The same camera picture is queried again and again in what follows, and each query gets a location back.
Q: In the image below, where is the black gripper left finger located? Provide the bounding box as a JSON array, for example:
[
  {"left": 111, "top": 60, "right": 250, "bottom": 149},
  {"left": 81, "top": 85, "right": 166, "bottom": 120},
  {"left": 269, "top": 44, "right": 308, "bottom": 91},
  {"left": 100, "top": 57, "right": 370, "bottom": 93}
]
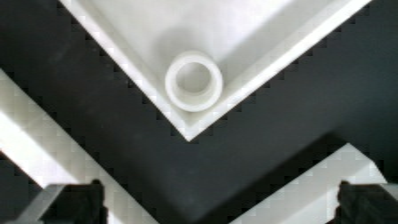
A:
[{"left": 42, "top": 180, "right": 109, "bottom": 224}]

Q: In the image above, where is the white square tabletop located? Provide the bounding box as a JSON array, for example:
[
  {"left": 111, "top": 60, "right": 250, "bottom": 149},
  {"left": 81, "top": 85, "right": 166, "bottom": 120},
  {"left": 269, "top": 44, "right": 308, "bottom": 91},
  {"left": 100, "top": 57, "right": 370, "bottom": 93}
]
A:
[{"left": 61, "top": 0, "right": 372, "bottom": 139}]

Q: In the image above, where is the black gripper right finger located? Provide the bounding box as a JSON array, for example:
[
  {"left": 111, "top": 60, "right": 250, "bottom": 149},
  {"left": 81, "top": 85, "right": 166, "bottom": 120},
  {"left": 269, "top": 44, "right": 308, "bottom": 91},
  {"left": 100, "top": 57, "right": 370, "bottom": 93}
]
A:
[{"left": 335, "top": 181, "right": 398, "bottom": 224}]

